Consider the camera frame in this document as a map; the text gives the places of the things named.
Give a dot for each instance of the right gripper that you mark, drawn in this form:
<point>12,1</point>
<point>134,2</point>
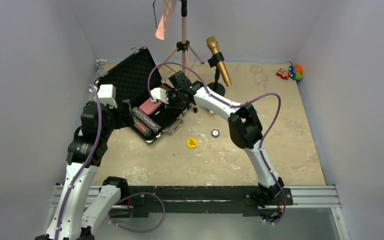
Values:
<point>171,104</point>

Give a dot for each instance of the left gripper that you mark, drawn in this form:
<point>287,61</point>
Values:
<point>122,119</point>

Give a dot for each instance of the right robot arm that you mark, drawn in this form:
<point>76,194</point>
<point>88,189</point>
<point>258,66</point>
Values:
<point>245,131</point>

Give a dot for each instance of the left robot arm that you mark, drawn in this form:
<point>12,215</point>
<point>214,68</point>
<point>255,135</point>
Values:
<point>73,220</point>

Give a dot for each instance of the green red chip row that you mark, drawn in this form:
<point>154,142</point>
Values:
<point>142,128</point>

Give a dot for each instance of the orange black chip row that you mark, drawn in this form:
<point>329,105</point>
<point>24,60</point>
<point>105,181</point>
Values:
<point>166,88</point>

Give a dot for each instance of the pink playing card deck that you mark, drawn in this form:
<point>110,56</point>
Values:
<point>149,107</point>

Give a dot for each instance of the blue orange chip row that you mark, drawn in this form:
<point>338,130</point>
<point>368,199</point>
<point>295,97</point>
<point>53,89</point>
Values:
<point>145,119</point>

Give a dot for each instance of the black aluminium poker case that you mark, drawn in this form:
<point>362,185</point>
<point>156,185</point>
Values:
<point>130,78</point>

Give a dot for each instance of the black microphone desk stand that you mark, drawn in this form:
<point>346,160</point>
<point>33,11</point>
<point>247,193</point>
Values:
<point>216,86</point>

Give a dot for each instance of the yellow big blind button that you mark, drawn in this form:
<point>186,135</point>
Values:
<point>192,143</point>

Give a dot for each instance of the single blue ten chip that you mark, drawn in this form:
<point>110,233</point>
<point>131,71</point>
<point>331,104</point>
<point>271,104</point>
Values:
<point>215,133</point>

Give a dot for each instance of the gold microphone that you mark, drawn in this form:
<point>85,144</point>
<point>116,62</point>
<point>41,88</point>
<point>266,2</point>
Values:
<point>213,46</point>

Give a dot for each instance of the pink tripod music stand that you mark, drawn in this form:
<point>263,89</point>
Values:
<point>183,46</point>

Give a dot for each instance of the red toy number car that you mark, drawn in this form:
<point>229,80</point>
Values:
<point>283,74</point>

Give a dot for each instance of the blue orange toy car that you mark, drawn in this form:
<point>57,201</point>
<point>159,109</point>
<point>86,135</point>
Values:
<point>295,71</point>

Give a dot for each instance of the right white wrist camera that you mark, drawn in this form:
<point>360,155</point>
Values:
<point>159,94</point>

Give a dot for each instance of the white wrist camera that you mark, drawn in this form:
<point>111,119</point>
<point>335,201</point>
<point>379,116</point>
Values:
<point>105,93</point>
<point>159,94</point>

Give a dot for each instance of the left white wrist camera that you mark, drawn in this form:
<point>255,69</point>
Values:
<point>105,93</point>

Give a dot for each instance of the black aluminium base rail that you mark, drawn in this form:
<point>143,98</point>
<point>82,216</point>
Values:
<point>231,212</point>

